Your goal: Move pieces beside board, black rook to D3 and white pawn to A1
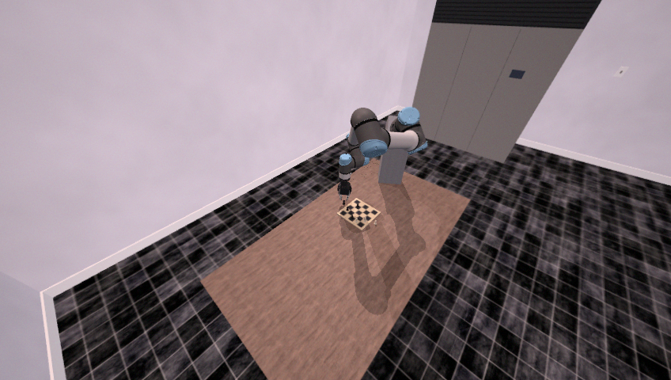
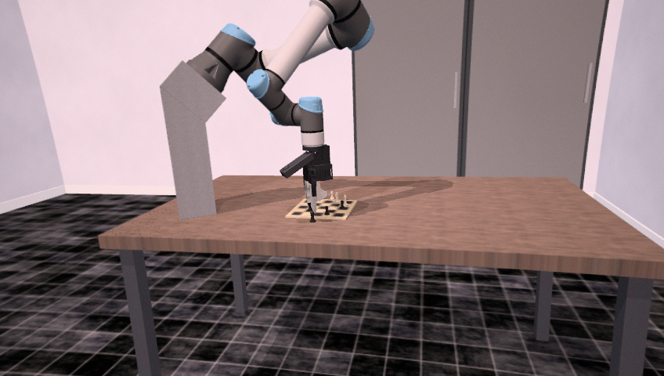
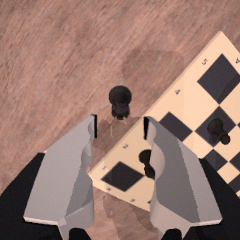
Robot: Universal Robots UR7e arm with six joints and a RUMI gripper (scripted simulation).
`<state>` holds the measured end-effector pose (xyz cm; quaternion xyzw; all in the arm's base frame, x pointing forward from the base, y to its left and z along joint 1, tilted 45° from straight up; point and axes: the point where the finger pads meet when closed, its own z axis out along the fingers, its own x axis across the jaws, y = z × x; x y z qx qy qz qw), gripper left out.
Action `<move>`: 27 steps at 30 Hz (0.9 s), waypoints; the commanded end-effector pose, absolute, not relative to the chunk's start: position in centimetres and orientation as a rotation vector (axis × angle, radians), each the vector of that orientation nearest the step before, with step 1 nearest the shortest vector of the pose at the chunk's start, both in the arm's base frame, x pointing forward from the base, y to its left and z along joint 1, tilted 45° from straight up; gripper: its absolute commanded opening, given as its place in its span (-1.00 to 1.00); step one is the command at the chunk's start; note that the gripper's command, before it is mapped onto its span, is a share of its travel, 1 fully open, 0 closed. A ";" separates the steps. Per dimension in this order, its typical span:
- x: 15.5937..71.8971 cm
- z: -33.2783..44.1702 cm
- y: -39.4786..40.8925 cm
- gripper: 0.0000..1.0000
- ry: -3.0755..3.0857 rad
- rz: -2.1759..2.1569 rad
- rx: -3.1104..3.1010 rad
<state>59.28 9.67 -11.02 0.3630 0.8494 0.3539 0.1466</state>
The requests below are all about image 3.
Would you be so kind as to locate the black and cream chessboard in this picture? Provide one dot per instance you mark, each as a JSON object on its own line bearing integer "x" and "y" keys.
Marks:
{"x": 208, "y": 88}

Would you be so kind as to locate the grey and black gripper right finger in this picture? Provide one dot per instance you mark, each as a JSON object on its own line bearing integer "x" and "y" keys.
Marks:
{"x": 189, "y": 194}

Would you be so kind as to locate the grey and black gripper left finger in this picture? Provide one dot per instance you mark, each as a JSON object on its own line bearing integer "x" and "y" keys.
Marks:
{"x": 53, "y": 193}

